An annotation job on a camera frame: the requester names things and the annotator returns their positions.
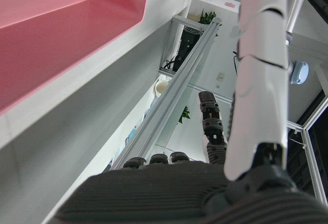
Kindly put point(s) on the right robot hand grey white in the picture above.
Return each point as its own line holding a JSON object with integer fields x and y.
{"x": 153, "y": 195}

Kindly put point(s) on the pink plastic box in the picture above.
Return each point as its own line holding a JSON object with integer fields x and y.
{"x": 64, "y": 34}

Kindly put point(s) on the aluminium profile post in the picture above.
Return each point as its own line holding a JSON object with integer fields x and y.
{"x": 176, "y": 88}

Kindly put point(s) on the green potted plant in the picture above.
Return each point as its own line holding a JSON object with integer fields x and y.
{"x": 185, "y": 115}
{"x": 207, "y": 17}

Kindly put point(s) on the left UR5e robot arm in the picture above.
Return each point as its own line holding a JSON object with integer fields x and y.
{"x": 294, "y": 11}

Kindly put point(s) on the white wall socket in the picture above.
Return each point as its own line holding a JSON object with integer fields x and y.
{"x": 221, "y": 76}

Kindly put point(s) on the small pink flat item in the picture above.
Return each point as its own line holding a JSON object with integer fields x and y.
{"x": 229, "y": 4}

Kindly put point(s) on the aluminium frame with dark panels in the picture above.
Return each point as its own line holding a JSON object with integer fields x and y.
{"x": 307, "y": 131}

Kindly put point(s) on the cream round bowl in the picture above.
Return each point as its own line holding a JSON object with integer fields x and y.
{"x": 162, "y": 86}

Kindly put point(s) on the black computer tower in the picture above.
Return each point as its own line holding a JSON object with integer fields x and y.
{"x": 188, "y": 47}

